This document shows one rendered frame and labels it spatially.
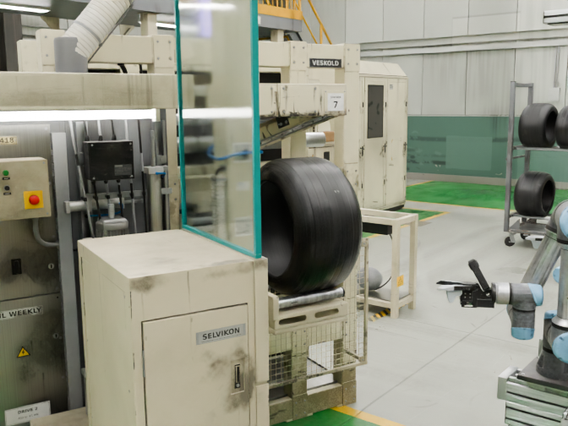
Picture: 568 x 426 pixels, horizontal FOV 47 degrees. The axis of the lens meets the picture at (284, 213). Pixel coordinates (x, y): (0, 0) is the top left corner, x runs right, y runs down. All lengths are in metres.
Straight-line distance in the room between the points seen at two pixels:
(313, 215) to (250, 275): 0.74
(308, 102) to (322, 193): 0.58
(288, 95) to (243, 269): 1.29
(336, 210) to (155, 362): 1.09
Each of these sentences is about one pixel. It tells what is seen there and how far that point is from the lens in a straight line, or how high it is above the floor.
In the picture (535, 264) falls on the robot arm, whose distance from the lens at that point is 2.48.
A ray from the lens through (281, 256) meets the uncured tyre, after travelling 3.02.
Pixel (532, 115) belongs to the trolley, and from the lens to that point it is 7.96.
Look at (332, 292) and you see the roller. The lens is 2.76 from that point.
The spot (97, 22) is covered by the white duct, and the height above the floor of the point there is 2.00.
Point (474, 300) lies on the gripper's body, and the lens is 2.35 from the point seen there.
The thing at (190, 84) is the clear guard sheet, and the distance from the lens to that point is 2.17.
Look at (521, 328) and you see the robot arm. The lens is 2.39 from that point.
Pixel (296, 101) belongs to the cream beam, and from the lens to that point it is 2.95.
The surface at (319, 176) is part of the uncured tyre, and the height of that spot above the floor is 1.41.
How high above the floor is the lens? 1.69
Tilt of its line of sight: 10 degrees down
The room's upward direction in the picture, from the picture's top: 1 degrees counter-clockwise
